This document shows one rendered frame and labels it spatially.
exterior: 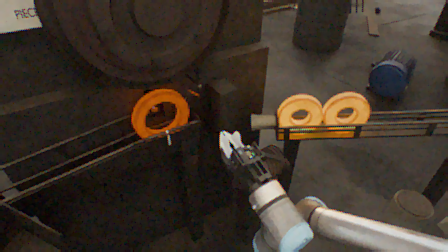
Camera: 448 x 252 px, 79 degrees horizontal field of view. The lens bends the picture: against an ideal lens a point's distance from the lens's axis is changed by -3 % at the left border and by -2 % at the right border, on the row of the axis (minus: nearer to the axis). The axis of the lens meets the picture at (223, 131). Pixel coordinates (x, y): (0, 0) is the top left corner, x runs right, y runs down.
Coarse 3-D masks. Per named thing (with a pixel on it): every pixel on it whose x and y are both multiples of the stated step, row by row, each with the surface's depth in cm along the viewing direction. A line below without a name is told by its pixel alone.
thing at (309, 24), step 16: (304, 0) 300; (320, 0) 288; (336, 0) 285; (304, 16) 307; (320, 16) 297; (336, 16) 295; (304, 32) 316; (320, 32) 306; (336, 32) 308; (304, 48) 325; (320, 48) 317; (336, 48) 324
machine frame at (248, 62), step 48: (240, 0) 96; (0, 48) 68; (48, 48) 74; (240, 48) 105; (0, 96) 74; (48, 96) 78; (96, 96) 82; (192, 96) 101; (240, 96) 113; (0, 144) 75; (48, 144) 82; (96, 144) 91; (96, 192) 102; (144, 192) 115; (96, 240) 115; (144, 240) 132
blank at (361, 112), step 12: (336, 96) 94; (348, 96) 92; (360, 96) 93; (324, 108) 97; (336, 108) 95; (360, 108) 94; (324, 120) 98; (336, 120) 98; (348, 120) 99; (360, 120) 97; (336, 132) 101; (348, 132) 101
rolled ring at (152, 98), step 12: (144, 96) 85; (156, 96) 84; (168, 96) 86; (180, 96) 89; (144, 108) 84; (180, 108) 91; (132, 120) 87; (144, 120) 86; (180, 120) 94; (144, 132) 89; (156, 132) 93
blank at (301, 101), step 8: (296, 96) 95; (304, 96) 95; (288, 104) 95; (296, 104) 95; (304, 104) 95; (312, 104) 94; (280, 112) 97; (288, 112) 97; (312, 112) 96; (320, 112) 96; (280, 120) 100; (288, 120) 99; (296, 120) 102; (304, 120) 101; (312, 120) 99; (320, 120) 98
